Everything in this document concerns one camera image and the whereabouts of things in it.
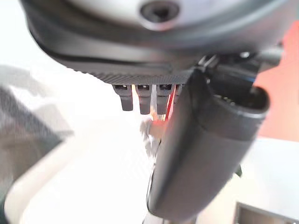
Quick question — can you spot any gray rectangular basket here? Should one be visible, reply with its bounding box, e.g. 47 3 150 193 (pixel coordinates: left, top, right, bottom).
235 202 299 224

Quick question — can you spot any red panel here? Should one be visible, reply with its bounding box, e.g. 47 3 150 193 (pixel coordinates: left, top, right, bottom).
253 21 299 142

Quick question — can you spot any gray white cloth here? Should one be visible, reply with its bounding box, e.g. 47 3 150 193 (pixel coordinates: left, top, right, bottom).
139 106 169 161

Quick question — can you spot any silver left wrist cuff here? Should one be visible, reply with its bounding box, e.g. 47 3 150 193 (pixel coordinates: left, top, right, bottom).
67 0 289 32

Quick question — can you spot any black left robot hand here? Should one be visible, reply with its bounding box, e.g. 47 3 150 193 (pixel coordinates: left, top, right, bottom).
22 0 285 221

